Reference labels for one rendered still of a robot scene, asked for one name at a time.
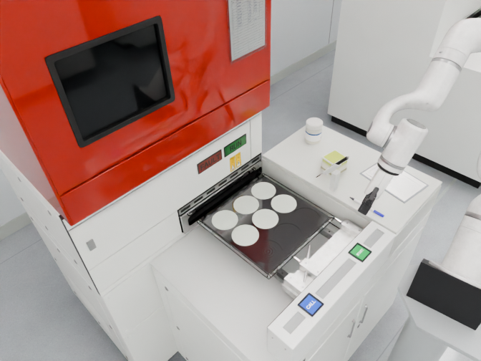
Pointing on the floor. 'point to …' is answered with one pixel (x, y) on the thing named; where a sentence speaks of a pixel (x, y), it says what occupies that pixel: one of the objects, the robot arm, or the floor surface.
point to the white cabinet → (375, 307)
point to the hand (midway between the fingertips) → (366, 205)
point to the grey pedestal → (431, 330)
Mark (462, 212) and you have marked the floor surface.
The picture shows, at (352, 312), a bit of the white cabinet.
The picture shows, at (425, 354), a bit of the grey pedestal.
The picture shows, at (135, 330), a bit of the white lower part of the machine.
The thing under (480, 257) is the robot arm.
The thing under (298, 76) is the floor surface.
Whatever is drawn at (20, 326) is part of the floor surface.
